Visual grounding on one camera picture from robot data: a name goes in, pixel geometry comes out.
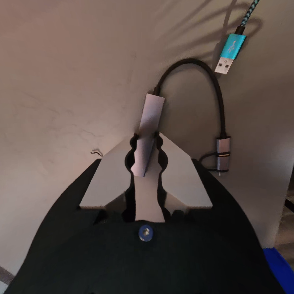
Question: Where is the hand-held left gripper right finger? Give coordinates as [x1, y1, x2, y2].
[155, 132, 213, 215]

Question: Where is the blue bin with marker label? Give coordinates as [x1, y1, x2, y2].
[263, 248, 294, 294]

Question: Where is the grey usb hub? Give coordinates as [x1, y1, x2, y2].
[130, 58, 231, 178]

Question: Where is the teal braided usb-c cable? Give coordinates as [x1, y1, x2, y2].
[214, 0, 261, 75]

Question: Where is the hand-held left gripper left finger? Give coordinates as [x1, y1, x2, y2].
[79, 134, 138, 209]

